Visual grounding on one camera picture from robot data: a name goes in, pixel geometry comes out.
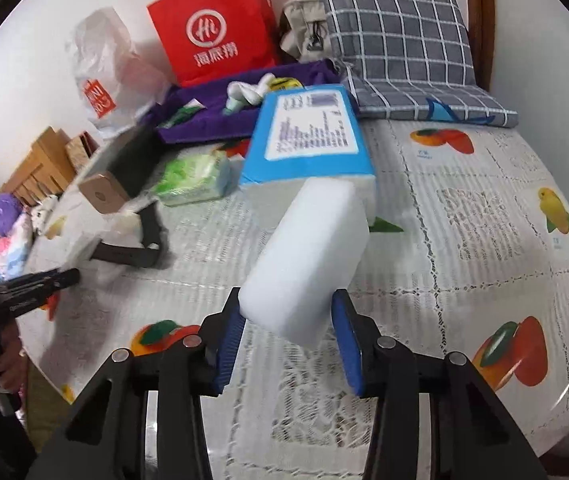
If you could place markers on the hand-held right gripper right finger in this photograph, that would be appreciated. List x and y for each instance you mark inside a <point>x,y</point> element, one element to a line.
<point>349,350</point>

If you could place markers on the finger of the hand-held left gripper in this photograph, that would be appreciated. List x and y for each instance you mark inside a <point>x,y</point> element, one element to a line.
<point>39,287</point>

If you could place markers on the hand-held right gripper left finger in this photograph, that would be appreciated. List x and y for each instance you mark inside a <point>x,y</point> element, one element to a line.
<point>229,355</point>

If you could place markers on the white sponge block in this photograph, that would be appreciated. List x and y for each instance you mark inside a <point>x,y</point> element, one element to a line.
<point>304,260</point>

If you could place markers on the dark green box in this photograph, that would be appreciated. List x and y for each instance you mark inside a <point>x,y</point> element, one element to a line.
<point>119,165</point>

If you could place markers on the green tissue pack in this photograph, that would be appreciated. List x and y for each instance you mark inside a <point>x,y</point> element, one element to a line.
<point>192,180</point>

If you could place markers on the green packet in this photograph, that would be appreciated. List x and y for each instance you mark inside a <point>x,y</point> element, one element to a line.
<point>179,115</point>

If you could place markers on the mint green glove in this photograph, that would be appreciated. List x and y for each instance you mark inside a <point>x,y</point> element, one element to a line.
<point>233,105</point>

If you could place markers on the white glove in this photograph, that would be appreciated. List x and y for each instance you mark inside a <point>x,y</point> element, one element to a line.
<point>252,90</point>

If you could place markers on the yellow striped pouch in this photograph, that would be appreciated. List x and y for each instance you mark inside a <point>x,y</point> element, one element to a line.
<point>287,84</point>

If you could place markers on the colourful star print quilt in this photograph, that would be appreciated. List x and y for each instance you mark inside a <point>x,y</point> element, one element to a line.
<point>12,255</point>

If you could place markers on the purple plush toy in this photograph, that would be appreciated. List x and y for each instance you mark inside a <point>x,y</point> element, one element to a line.
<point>7,212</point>

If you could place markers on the black and white patterned cloth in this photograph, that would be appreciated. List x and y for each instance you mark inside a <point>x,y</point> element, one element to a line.
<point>45,212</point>

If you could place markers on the patterned brown book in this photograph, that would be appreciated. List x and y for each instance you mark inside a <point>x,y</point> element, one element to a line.
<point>82,150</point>

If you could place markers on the fruit print tablecloth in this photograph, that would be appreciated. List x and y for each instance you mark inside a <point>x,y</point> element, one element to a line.
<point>464,260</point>

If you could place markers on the white plastic shopping bag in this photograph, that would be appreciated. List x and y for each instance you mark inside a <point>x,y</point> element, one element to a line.
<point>109,75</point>

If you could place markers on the blue and white box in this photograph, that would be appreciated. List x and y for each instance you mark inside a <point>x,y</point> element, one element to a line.
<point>309,130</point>

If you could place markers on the purple cloth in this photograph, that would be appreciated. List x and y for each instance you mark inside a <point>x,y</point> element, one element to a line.
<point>214,122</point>

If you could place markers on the grey checked cushion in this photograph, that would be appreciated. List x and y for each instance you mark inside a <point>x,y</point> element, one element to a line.
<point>399,45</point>

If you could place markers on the red paper shopping bag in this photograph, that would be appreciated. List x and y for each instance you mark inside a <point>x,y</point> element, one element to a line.
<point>214,25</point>

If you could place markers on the grey fabric bag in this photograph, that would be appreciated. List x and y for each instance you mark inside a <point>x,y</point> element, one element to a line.
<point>302,25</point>

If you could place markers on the brown wooden door frame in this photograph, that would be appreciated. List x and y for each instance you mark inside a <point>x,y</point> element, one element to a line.
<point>479,20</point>

